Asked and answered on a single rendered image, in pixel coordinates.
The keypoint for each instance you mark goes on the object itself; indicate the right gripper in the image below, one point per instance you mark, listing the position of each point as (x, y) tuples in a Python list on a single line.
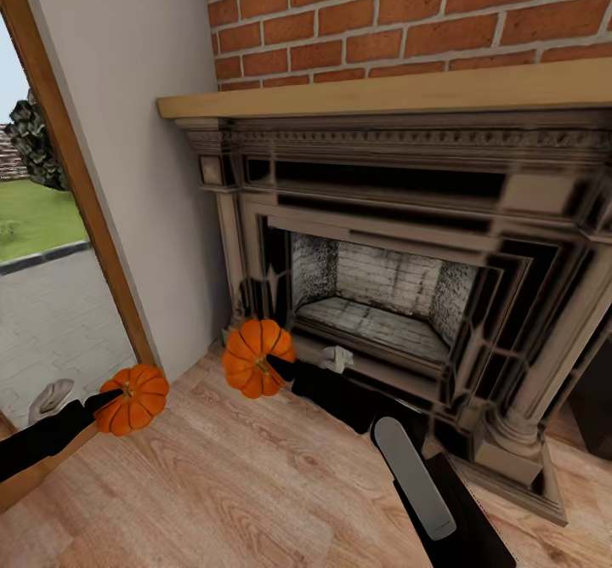
[(323, 387)]

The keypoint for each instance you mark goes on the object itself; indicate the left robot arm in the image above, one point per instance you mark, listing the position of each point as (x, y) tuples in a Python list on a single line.
[(49, 430)]

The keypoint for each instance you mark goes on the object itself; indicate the cabinet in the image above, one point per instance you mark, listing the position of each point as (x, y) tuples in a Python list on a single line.
[(591, 402)]

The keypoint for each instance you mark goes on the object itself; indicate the door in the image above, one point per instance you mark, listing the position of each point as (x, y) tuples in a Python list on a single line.
[(66, 311)]

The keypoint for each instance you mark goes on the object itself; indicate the pumpkin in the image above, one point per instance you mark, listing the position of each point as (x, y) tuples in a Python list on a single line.
[(144, 396), (245, 359)]

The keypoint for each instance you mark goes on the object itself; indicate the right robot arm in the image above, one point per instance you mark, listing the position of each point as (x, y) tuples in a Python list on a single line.
[(453, 529)]

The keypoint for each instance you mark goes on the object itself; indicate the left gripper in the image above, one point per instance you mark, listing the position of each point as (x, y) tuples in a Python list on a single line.
[(52, 435)]

